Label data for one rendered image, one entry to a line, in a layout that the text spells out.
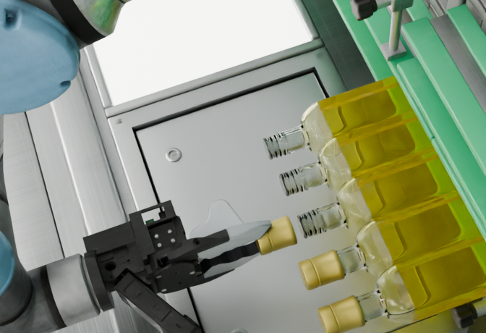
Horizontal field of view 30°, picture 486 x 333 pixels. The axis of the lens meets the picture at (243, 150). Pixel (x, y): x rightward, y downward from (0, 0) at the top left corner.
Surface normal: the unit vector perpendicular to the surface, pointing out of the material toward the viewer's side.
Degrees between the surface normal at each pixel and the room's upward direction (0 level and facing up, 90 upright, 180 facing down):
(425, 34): 90
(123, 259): 90
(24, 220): 90
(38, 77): 80
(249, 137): 90
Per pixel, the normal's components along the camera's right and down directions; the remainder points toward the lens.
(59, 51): 0.16, 0.84
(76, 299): 0.18, 0.22
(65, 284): 0.01, -0.28
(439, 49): -0.07, -0.51
